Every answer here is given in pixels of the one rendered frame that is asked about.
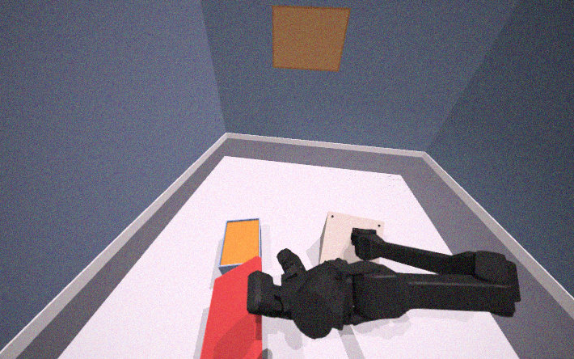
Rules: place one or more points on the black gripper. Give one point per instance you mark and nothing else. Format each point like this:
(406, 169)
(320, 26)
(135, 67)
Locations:
(270, 300)

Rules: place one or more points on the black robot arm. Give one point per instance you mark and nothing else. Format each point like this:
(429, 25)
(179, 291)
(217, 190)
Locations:
(336, 293)

